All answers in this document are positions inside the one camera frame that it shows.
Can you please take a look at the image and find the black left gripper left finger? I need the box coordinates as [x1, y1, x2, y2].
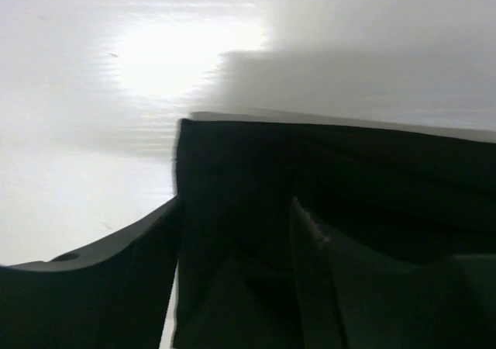
[1, 199, 181, 349]

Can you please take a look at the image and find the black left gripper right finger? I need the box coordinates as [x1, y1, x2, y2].
[290, 200, 495, 348]

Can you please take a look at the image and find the black skirt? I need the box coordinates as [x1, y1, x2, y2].
[174, 120, 495, 348]

